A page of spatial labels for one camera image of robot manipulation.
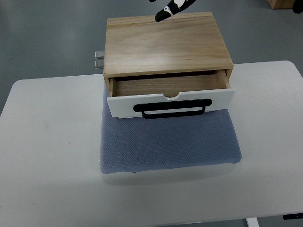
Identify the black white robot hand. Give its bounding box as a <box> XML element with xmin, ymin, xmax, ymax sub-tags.
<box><xmin>155</xmin><ymin>0</ymin><xmax>196</xmax><ymax>22</ymax></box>

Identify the white drawer black handle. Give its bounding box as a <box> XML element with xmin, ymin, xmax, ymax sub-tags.
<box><xmin>107</xmin><ymin>70</ymin><xmax>235</xmax><ymax>119</ymax></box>

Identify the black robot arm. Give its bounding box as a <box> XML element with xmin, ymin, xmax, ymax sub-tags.
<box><xmin>292</xmin><ymin>0</ymin><xmax>303</xmax><ymax>14</ymax></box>

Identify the wooden drawer cabinet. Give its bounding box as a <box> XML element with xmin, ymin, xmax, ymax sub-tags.
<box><xmin>104</xmin><ymin>12</ymin><xmax>233</xmax><ymax>97</ymax></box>

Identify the grey metal table clamp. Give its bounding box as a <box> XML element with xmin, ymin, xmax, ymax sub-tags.
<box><xmin>95</xmin><ymin>51</ymin><xmax>105</xmax><ymax>69</ymax></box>

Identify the cardboard box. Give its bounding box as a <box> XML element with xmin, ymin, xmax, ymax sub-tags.
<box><xmin>267</xmin><ymin>0</ymin><xmax>295</xmax><ymax>9</ymax></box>

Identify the blue grey mesh cushion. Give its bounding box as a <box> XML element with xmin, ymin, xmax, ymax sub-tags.
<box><xmin>100</xmin><ymin>91</ymin><xmax>242</xmax><ymax>174</ymax></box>

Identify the white table leg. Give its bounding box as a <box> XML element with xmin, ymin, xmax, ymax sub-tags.
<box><xmin>246</xmin><ymin>218</ymin><xmax>259</xmax><ymax>227</ymax></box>

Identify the black table control panel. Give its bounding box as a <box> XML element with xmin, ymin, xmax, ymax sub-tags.
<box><xmin>283</xmin><ymin>213</ymin><xmax>303</xmax><ymax>220</ymax></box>

